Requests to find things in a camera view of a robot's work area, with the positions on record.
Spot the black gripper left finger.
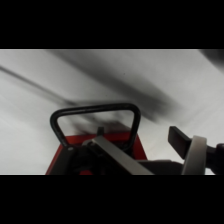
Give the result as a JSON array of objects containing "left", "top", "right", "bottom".
[{"left": 49, "top": 134, "right": 155, "bottom": 176}]

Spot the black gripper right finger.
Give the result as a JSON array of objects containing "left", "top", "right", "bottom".
[{"left": 167, "top": 125, "right": 224, "bottom": 176}]

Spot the wooden drawer red front black handle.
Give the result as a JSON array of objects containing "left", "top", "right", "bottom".
[{"left": 45, "top": 102, "right": 148, "bottom": 176}]

